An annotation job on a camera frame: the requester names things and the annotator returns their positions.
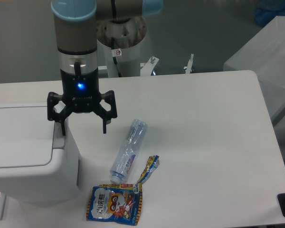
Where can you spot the blue object in background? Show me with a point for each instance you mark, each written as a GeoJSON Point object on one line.
{"type": "Point", "coordinates": [267, 10]}

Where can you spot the clear empty plastic bottle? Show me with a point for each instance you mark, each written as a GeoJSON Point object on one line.
{"type": "Point", "coordinates": [128, 151]}

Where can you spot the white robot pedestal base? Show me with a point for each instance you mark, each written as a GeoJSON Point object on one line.
{"type": "Point", "coordinates": [121, 41]}

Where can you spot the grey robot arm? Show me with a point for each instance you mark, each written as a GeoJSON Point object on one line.
{"type": "Point", "coordinates": [75, 26]}

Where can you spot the white covered side table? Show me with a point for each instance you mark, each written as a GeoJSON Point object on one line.
{"type": "Point", "coordinates": [264, 54]}

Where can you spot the white plastic trash can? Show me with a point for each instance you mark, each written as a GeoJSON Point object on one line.
{"type": "Point", "coordinates": [39, 159]}

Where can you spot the crumpled yellow wrapper strip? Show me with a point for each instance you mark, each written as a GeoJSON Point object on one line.
{"type": "Point", "coordinates": [151, 165]}

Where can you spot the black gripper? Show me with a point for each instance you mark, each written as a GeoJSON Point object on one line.
{"type": "Point", "coordinates": [80, 91]}

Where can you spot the blue snack bag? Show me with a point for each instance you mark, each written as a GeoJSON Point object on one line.
{"type": "Point", "coordinates": [120, 203]}

